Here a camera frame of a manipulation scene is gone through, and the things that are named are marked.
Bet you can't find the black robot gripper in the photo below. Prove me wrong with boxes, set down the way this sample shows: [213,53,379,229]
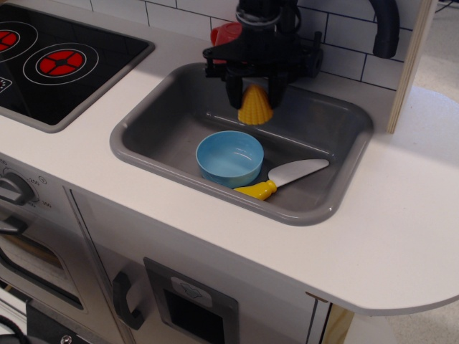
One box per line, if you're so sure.
[203,23,312,109]

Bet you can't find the yellow toy corn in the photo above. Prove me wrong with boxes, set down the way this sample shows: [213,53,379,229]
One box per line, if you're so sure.
[237,85,273,125]

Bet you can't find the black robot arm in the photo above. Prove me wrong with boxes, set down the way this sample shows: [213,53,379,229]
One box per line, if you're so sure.
[203,1,322,109]

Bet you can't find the light blue plastic bowl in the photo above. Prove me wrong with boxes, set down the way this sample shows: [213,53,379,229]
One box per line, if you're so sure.
[196,130,265,188]

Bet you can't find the grey toy sink basin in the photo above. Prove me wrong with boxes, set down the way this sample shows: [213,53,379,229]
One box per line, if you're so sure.
[110,63,373,226]

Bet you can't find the red plastic cup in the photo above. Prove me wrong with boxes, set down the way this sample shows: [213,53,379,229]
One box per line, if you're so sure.
[210,22,242,65]

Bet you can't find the black toy faucet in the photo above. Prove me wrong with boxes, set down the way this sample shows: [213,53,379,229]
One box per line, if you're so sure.
[285,1,402,90]

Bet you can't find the wooden side panel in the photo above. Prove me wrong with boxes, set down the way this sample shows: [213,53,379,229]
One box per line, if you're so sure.
[386,0,438,134]

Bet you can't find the black toy stove top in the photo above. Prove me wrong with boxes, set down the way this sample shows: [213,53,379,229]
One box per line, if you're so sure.
[1,3,154,133]

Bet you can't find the grey dispenser panel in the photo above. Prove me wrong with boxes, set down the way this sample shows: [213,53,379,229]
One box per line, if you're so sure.
[143,257,240,344]

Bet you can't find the grey oven knob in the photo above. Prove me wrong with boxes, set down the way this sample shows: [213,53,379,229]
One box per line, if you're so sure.
[1,173,35,206]

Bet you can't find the toy oven door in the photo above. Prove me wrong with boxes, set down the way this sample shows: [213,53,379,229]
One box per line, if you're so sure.
[1,202,123,343]

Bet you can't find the yellow handled toy spatula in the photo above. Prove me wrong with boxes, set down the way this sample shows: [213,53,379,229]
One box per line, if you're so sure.
[235,158,329,201]

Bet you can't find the dark grey cabinet handle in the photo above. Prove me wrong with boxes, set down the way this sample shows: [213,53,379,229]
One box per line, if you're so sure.
[112,272,144,330]

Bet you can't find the black cable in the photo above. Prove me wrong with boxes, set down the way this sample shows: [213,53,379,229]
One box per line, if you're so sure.
[0,315,33,344]

